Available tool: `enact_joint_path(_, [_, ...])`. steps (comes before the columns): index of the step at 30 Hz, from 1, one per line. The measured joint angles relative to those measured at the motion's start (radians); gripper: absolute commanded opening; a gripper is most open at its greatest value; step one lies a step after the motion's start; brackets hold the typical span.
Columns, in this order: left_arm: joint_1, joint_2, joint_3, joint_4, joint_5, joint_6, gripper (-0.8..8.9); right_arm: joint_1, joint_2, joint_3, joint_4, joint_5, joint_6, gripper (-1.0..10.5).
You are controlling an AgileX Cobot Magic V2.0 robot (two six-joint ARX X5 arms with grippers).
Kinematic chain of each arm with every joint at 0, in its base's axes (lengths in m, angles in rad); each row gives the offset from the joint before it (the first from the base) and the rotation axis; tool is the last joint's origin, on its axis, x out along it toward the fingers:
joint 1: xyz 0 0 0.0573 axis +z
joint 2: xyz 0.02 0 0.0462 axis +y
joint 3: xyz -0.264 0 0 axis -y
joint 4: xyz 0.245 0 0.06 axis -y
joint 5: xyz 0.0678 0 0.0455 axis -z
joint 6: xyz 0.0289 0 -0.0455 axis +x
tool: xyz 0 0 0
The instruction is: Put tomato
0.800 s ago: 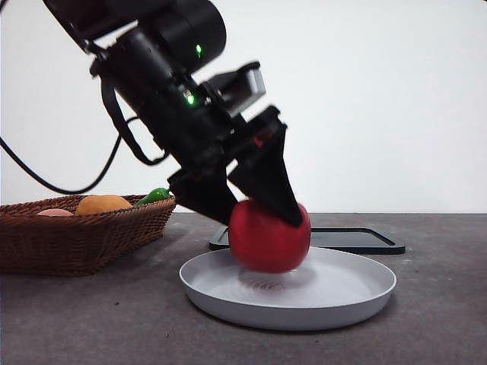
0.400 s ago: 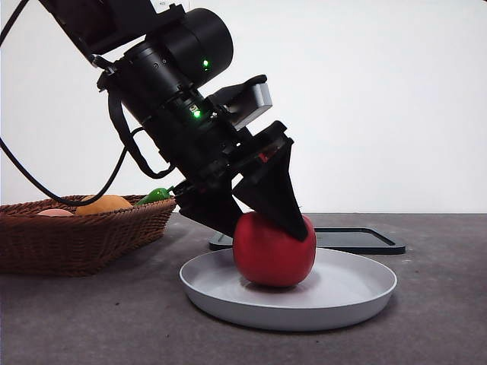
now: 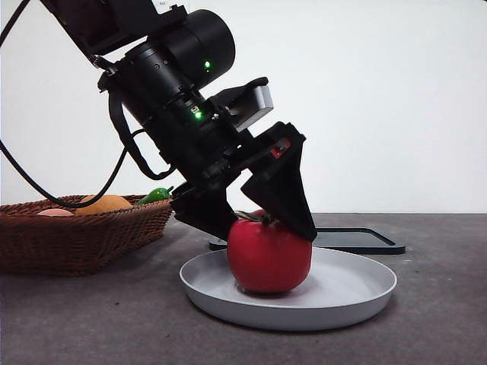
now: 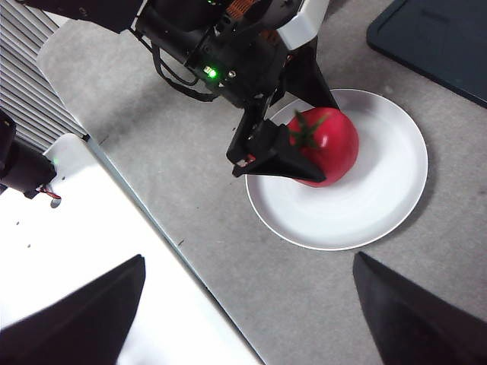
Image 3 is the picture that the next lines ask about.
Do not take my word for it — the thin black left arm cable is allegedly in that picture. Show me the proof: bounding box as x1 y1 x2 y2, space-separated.
0 0 129 209

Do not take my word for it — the pale grey round plate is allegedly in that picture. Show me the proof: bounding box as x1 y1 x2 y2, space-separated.
179 249 398 332

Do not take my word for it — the brown wicker basket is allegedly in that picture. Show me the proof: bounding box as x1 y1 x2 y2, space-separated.
0 194 180 278

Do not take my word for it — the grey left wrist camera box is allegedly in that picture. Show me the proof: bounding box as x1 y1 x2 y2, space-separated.
224 78 275 133

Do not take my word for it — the yellow orange lemon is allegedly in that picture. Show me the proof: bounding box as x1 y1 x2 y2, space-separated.
75 194 134 216

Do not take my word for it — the green chili pepper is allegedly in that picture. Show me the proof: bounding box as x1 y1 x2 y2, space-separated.
135 186 175 207

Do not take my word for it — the dark rectangular cutting board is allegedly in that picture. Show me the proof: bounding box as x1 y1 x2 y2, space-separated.
208 227 406 255

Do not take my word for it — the black left wrist cable loop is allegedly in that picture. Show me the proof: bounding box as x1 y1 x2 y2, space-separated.
106 87 173 182

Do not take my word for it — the red toy tomato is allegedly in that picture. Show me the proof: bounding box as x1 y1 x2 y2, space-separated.
227 208 314 294

